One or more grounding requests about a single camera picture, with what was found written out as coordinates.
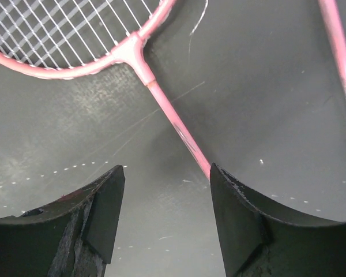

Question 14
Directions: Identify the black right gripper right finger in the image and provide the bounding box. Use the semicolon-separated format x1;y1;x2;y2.
210;164;346;276

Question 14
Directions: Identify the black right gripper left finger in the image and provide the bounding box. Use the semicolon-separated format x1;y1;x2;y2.
0;165;125;276

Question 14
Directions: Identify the pink racket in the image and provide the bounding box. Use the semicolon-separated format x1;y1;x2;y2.
0;0;210;175
318;0;346;97

